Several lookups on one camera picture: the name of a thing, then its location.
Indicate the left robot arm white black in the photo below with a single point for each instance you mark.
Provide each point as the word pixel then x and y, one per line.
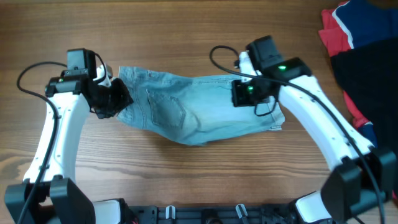
pixel 48 192

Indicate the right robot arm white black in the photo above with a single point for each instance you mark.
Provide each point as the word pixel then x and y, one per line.
pixel 361 175

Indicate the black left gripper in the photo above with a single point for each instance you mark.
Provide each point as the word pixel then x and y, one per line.
pixel 112 100

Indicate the red navy white garment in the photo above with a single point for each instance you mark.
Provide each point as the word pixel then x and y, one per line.
pixel 351 25

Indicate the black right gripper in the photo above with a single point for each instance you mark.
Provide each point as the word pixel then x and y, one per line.
pixel 243 94

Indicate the black base rail with clips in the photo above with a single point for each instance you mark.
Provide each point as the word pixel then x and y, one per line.
pixel 264 214

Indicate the light blue denim shorts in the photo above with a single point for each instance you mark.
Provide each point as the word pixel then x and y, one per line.
pixel 192 111

